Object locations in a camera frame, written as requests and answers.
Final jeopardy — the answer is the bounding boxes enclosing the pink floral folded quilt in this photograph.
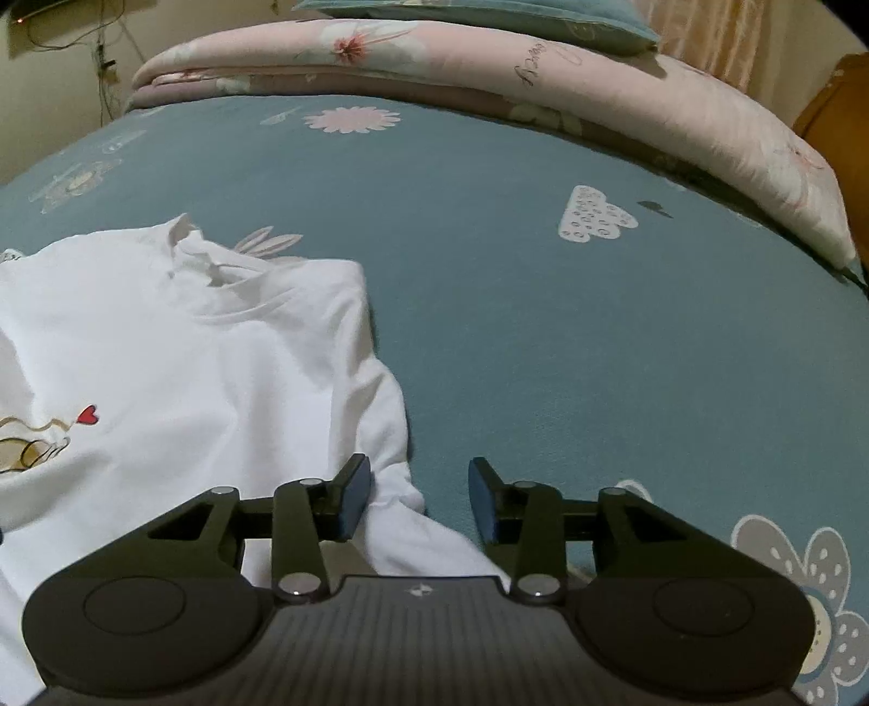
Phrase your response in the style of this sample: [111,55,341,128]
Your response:
[129,19,860,270]

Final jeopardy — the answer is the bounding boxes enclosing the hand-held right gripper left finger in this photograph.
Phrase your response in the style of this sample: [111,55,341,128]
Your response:
[88,455,373,605]

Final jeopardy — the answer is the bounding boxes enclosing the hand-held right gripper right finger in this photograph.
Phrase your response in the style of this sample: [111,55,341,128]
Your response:
[471,457,748,605]

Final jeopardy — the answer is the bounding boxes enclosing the white printed t-shirt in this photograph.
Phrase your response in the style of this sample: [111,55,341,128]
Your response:
[0,213,512,706]

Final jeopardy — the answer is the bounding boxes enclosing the wooden headboard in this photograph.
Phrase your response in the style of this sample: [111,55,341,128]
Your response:
[791,53,869,179]

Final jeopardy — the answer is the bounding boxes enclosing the black wall cables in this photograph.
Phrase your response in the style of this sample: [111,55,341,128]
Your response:
[27,0,140,133]

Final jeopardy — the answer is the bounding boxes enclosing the black wall television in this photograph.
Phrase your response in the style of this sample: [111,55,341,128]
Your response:
[12,0,72,23]

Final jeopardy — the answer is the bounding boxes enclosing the pink patterned curtain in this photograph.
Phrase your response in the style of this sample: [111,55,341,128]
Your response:
[638,0,771,92]

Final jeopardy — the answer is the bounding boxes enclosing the teal floral pillow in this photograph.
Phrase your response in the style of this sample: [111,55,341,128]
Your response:
[292,0,663,56]

